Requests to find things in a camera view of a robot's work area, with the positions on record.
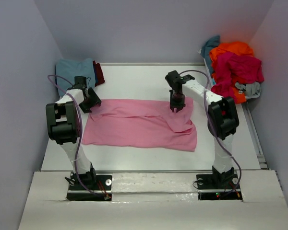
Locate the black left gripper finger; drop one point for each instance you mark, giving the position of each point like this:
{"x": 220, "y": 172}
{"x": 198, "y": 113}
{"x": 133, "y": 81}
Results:
{"x": 85, "y": 107}
{"x": 94, "y": 98}

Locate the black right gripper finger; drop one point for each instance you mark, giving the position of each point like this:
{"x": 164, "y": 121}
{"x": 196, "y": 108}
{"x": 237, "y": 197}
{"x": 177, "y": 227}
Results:
{"x": 172, "y": 102}
{"x": 179, "y": 108}

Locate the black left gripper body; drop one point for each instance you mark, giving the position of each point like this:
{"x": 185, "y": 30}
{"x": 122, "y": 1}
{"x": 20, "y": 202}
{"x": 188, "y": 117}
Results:
{"x": 88, "y": 91}

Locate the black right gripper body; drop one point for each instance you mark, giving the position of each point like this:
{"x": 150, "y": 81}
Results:
{"x": 178, "y": 99}

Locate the pink t shirt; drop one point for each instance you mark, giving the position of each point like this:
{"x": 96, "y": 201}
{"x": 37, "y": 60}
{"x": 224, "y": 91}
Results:
{"x": 141, "y": 124}

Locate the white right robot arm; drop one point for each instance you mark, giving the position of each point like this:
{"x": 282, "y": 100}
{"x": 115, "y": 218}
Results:
{"x": 222, "y": 122}

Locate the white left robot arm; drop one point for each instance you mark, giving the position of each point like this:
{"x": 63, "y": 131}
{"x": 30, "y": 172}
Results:
{"x": 65, "y": 127}

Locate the folded light blue t shirt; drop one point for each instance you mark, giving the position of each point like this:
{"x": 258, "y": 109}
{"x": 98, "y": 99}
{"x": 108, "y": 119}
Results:
{"x": 70, "y": 68}

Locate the folded dark red t shirt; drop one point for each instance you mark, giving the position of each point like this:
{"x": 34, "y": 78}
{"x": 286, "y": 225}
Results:
{"x": 99, "y": 77}

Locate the clear plastic bin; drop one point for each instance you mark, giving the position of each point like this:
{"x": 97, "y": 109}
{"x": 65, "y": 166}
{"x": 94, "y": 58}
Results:
{"x": 205, "y": 55}

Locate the magenta t shirt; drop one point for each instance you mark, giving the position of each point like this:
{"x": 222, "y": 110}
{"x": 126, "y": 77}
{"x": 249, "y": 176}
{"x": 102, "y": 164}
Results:
{"x": 231, "y": 69}

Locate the teal t shirt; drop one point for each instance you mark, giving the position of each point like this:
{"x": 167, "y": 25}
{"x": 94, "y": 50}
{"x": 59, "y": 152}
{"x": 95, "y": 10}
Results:
{"x": 212, "y": 43}

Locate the grey t shirt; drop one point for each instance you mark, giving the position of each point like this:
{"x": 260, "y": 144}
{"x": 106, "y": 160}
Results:
{"x": 250, "y": 90}

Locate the orange t shirt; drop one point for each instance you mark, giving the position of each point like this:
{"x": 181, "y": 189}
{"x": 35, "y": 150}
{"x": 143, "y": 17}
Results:
{"x": 238, "y": 48}

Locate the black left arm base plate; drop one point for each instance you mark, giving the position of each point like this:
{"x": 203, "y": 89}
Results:
{"x": 101, "y": 188}

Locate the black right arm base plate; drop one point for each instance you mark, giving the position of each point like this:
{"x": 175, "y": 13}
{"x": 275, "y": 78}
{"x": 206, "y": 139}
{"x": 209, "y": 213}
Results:
{"x": 210, "y": 190}

